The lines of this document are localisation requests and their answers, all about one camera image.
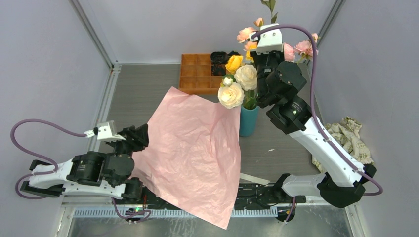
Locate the yellow pink flower bunch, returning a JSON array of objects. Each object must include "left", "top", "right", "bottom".
[{"left": 222, "top": 42, "right": 257, "bottom": 110}]

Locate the peach rose stem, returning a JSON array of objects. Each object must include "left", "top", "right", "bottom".
[{"left": 237, "top": 18, "right": 264, "bottom": 51}]

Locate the white rose stem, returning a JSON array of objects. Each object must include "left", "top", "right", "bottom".
[{"left": 217, "top": 0, "right": 279, "bottom": 110}]

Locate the pink rose stem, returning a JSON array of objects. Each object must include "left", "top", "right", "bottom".
[{"left": 283, "top": 39, "right": 313, "bottom": 63}]

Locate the pink wrapping paper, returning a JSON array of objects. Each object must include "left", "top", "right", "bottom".
[{"left": 132, "top": 87, "right": 241, "bottom": 229}]

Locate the cream ribbon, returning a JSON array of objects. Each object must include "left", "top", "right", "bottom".
[{"left": 240, "top": 173, "right": 270, "bottom": 185}]

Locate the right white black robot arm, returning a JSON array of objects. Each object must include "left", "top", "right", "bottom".
[{"left": 251, "top": 51, "right": 376, "bottom": 208}]

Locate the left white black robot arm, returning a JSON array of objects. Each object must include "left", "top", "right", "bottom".
[{"left": 16, "top": 121, "right": 149, "bottom": 204}]

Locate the teal vase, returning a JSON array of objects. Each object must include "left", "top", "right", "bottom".
[{"left": 239, "top": 106, "right": 259, "bottom": 137}]

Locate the dark rolled cloth back-right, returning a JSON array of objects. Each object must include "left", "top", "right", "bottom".
[{"left": 228, "top": 51, "right": 240, "bottom": 57}]

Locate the dark rolled cloth back-left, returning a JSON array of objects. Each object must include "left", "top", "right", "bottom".
[{"left": 210, "top": 51, "right": 229, "bottom": 65}]

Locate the dark rolled cloth middle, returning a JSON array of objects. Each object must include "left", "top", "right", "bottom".
[{"left": 211, "top": 64, "right": 226, "bottom": 76}]

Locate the orange compartment tray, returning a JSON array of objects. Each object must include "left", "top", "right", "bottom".
[{"left": 178, "top": 53, "right": 227, "bottom": 95}]

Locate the crumpled cream patterned cloth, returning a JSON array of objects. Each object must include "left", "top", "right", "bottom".
[{"left": 325, "top": 116, "right": 374, "bottom": 164}]

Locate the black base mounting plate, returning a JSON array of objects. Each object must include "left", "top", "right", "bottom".
[{"left": 116, "top": 183, "right": 293, "bottom": 210}]

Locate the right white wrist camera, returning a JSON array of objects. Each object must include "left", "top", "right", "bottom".
[{"left": 249, "top": 23, "right": 284, "bottom": 55}]

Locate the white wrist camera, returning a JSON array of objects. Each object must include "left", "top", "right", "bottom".
[
  {"left": 249, "top": 23, "right": 284, "bottom": 55},
  {"left": 84, "top": 120, "right": 126, "bottom": 142}
]

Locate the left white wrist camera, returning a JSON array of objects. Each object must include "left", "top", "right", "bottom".
[{"left": 84, "top": 120, "right": 126, "bottom": 142}]

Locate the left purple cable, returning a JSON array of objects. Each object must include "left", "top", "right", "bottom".
[{"left": 10, "top": 119, "right": 152, "bottom": 224}]

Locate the aluminium front rail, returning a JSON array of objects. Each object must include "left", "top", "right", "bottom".
[{"left": 62, "top": 185, "right": 359, "bottom": 219}]

